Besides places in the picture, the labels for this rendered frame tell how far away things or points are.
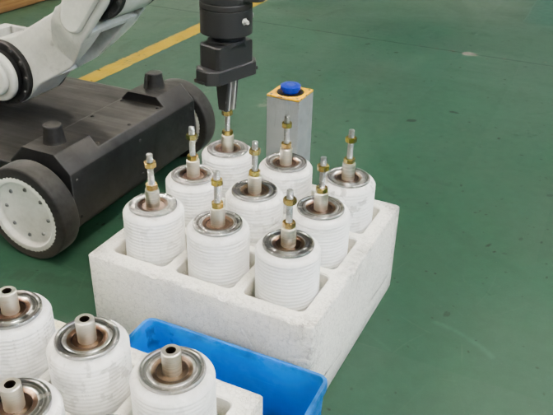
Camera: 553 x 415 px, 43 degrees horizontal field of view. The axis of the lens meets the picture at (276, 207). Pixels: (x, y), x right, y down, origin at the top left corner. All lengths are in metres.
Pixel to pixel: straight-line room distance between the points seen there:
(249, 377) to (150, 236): 0.26
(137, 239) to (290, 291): 0.26
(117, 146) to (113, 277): 0.44
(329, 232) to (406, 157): 0.84
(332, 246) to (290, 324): 0.17
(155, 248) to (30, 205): 0.40
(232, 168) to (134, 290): 0.29
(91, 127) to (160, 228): 0.53
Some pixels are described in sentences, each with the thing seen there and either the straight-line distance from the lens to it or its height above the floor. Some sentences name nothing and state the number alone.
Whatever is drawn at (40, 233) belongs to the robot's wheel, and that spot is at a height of 0.06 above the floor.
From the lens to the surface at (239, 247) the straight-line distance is 1.04.
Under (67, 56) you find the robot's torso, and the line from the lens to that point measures 1.53.
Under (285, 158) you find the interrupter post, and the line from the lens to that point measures 1.22.
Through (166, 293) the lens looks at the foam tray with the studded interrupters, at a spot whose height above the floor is 0.16.
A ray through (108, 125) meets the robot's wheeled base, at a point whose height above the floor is 0.19.
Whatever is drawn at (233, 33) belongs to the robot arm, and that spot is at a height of 0.48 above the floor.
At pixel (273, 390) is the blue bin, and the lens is 1.05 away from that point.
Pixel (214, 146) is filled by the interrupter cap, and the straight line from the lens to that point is 1.29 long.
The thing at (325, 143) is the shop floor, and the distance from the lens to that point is 1.93.
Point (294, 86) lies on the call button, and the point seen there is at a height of 0.33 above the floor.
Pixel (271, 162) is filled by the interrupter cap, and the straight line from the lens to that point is 1.23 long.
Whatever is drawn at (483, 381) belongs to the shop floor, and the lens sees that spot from 1.21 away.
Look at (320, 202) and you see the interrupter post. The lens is 1.09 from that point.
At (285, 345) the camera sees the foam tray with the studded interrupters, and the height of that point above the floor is 0.13.
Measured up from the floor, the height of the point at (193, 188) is 0.25.
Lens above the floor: 0.80
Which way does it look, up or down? 30 degrees down
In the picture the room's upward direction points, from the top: 1 degrees clockwise
